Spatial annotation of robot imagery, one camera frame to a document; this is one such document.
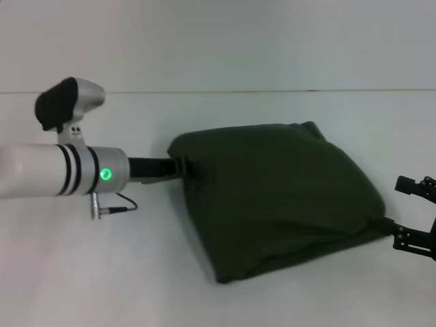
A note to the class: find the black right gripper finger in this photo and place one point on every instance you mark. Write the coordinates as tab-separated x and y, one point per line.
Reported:
413	187
408	238

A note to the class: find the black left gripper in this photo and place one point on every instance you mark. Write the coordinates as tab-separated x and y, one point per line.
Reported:
151	168

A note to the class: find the dark green t-shirt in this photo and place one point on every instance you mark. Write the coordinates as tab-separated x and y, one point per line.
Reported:
272	197

